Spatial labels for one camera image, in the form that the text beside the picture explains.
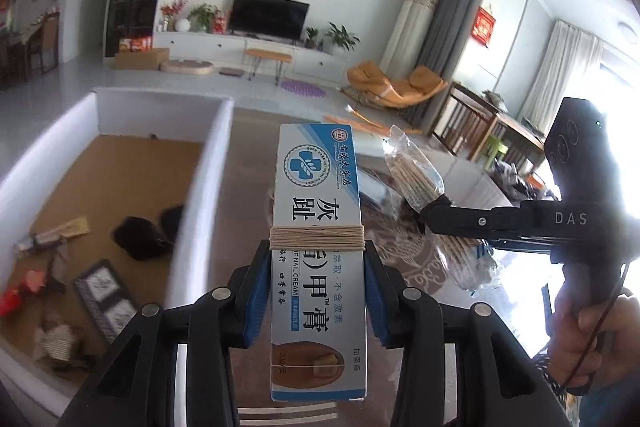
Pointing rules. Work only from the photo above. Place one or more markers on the red flower vase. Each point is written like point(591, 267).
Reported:
point(170, 12)

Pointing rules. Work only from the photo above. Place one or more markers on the red snack packet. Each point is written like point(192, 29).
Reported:
point(31, 285)

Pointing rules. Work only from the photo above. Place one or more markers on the black television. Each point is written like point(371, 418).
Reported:
point(284, 19)

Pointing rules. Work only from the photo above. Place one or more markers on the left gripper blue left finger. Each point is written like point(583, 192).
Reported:
point(250, 285)

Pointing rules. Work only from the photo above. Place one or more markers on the orange lounge chair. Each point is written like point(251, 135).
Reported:
point(367, 84)

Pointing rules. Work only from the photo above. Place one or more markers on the red wall decoration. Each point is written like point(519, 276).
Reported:
point(483, 27)

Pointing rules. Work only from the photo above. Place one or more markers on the white tv cabinet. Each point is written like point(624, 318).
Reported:
point(293, 62)

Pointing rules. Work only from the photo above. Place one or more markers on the wooden bench stool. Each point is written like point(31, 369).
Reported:
point(262, 55)

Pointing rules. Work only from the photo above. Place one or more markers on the large white storage box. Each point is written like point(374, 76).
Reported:
point(121, 152)

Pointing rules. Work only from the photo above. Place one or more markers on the cardboard box on floor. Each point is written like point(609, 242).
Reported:
point(144, 60)

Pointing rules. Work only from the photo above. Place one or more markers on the wooden side table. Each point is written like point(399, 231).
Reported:
point(467, 123)

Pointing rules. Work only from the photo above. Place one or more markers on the blue white cream box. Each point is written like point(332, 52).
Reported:
point(318, 323)

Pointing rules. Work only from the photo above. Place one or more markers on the white standing air conditioner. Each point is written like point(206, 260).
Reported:
point(407, 38)

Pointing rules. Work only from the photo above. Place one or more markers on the black box with white labels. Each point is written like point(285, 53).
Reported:
point(106, 298)

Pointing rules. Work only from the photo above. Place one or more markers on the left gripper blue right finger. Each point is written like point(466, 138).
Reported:
point(383, 286)

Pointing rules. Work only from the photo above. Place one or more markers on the bundle of wooden sticks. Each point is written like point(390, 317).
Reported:
point(415, 176)

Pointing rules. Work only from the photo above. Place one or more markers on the sparkly hair claw clip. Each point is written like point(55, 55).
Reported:
point(57, 343)

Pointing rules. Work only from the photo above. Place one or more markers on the person's right hand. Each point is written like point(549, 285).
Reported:
point(572, 358)

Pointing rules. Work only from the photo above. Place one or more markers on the green potted plant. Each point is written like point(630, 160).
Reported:
point(339, 40)

